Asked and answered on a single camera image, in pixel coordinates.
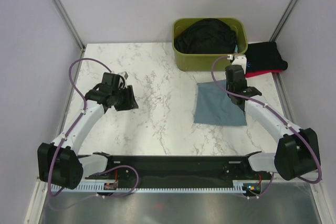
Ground front aluminium rail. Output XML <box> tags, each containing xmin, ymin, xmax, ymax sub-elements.
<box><xmin>36</xmin><ymin>174</ymin><xmax>324</xmax><ymax>183</ymax></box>

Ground black t shirt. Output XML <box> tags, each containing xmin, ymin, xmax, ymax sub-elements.
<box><xmin>245</xmin><ymin>42</ymin><xmax>288</xmax><ymax>75</ymax></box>

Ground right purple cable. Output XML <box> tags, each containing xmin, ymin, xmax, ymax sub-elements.
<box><xmin>211</xmin><ymin>55</ymin><xmax>323</xmax><ymax>200</ymax></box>

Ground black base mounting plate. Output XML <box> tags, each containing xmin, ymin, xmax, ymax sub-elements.
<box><xmin>90</xmin><ymin>156</ymin><xmax>271</xmax><ymax>189</ymax></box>

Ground olive green plastic bin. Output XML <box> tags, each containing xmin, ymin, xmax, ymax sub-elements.
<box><xmin>172</xmin><ymin>17</ymin><xmax>248</xmax><ymax>71</ymax></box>

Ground left aluminium frame post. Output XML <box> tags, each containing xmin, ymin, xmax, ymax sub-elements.
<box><xmin>52</xmin><ymin>0</ymin><xmax>86</xmax><ymax>52</ymax></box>

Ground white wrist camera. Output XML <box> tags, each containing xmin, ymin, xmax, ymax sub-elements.
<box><xmin>227</xmin><ymin>54</ymin><xmax>247</xmax><ymax>73</ymax></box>
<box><xmin>118</xmin><ymin>71</ymin><xmax>129</xmax><ymax>80</ymax></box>

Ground purple cable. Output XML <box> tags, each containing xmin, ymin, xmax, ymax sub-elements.
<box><xmin>211</xmin><ymin>55</ymin><xmax>323</xmax><ymax>200</ymax></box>
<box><xmin>47</xmin><ymin>58</ymin><xmax>140</xmax><ymax>212</ymax></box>

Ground blue-grey t shirt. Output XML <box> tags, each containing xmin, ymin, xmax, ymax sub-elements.
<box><xmin>194</xmin><ymin>82</ymin><xmax>247</xmax><ymax>127</ymax></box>

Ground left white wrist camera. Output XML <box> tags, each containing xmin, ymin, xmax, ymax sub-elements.
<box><xmin>118</xmin><ymin>71</ymin><xmax>129</xmax><ymax>80</ymax></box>

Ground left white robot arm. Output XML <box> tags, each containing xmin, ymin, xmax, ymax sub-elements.
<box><xmin>37</xmin><ymin>72</ymin><xmax>139</xmax><ymax>189</ymax></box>

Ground white slotted cable duct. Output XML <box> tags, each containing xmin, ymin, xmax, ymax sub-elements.
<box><xmin>62</xmin><ymin>180</ymin><xmax>261</xmax><ymax>194</ymax></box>

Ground red t shirt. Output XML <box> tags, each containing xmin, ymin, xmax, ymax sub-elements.
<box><xmin>246</xmin><ymin>70</ymin><xmax>282</xmax><ymax>78</ymax></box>

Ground black clothes in bin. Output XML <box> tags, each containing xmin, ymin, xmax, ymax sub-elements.
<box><xmin>174</xmin><ymin>18</ymin><xmax>237</xmax><ymax>54</ymax></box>

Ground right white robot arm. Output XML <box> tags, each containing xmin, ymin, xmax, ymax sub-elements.
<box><xmin>225</xmin><ymin>65</ymin><xmax>322</xmax><ymax>184</ymax></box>

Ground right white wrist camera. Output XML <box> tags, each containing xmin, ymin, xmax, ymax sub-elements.
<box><xmin>227</xmin><ymin>54</ymin><xmax>247</xmax><ymax>73</ymax></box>

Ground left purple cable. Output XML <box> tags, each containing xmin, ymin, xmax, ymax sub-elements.
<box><xmin>47</xmin><ymin>58</ymin><xmax>140</xmax><ymax>212</ymax></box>

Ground right aluminium frame post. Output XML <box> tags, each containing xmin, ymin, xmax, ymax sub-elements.
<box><xmin>269</xmin><ymin>0</ymin><xmax>299</xmax><ymax>42</ymax></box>

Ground aluminium frame post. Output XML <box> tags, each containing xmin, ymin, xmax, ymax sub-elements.
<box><xmin>269</xmin><ymin>0</ymin><xmax>299</xmax><ymax>42</ymax></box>
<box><xmin>52</xmin><ymin>0</ymin><xmax>86</xmax><ymax>52</ymax></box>

